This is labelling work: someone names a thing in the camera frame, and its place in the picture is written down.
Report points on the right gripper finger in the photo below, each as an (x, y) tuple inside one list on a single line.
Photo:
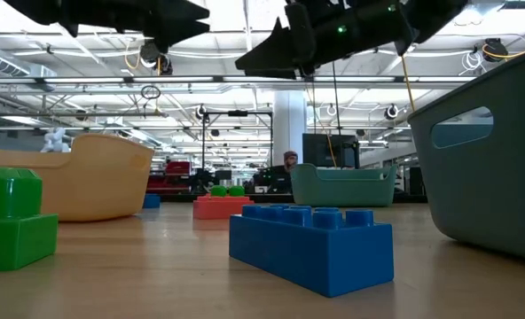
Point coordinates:
[(276, 72), (267, 49)]

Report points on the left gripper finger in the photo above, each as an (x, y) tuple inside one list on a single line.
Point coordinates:
[(182, 32), (187, 11)]

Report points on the green toy block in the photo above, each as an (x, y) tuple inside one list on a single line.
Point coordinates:
[(10, 239), (218, 191)]

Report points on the orange-red toy block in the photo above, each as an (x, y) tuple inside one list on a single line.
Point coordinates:
[(222, 209)]

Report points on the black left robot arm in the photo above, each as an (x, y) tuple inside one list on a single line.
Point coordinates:
[(32, 9)]

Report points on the long ceiling light bar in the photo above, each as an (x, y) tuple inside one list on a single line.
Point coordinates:
[(178, 80)]

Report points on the white building pillar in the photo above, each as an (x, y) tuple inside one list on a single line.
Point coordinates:
[(289, 128)]

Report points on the dark computer monitor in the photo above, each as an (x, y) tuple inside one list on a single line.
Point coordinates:
[(320, 150)]

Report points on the person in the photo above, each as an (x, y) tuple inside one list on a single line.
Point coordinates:
[(284, 175)]

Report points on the red tool cabinet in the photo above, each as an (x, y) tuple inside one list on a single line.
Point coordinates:
[(178, 168)]

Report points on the white figure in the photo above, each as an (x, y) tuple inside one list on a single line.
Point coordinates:
[(55, 142)]

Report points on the teal green plastic bin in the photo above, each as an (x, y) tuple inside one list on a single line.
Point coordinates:
[(355, 188)]

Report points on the blue toy brick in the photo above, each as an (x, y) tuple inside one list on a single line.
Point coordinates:
[(151, 201), (311, 257)]

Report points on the yellow plastic bin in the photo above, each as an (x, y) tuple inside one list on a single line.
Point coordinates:
[(98, 186)]

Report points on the blue-grey plastic bin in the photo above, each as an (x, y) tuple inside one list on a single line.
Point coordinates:
[(488, 199)]

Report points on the black metal rig frame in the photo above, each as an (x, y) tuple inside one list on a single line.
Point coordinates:
[(203, 142)]

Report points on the grey ceiling air duct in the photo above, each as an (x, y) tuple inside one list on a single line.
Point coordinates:
[(1, 62)]

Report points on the black aluminium table frame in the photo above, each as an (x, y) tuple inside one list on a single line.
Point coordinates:
[(404, 198)]

